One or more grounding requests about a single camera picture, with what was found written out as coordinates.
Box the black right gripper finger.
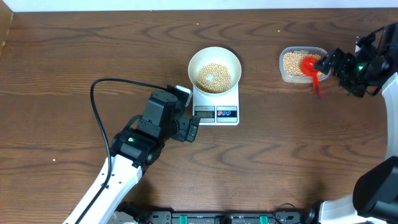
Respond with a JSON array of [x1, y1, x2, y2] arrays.
[[323, 48, 345, 66], [313, 58, 335, 75]]

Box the red plastic measuring scoop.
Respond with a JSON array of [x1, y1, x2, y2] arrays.
[[300, 57, 322, 99]]

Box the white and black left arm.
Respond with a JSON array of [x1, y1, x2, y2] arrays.
[[65, 86, 200, 223]]

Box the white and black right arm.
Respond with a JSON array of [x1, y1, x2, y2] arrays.
[[314, 23, 397, 223]]

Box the white digital kitchen scale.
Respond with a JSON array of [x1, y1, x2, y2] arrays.
[[193, 84, 240, 126]]

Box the soybeans in bowl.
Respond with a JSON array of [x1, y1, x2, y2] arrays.
[[197, 63, 231, 93]]

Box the white ceramic bowl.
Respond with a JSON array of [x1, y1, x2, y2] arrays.
[[188, 47, 242, 95]]

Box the pile of soybeans in container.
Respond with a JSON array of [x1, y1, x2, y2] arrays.
[[283, 52, 321, 77]]

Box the clear plastic container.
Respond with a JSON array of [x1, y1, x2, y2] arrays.
[[279, 47, 327, 84]]

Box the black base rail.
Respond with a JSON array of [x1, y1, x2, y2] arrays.
[[124, 210, 315, 224]]

